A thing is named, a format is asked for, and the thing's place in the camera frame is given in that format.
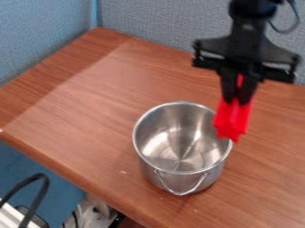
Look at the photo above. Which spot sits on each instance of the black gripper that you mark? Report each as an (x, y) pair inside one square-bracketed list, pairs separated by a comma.
[(245, 52)]

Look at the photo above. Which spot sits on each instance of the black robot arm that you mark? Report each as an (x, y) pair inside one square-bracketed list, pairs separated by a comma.
[(255, 8)]

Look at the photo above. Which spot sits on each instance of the metal pot with handles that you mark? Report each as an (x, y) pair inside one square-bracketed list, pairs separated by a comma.
[(182, 154)]

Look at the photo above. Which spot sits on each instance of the white striped bag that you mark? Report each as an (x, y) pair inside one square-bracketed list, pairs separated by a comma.
[(21, 216)]

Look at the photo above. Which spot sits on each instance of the red rectangular block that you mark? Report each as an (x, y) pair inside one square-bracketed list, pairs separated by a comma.
[(232, 119)]

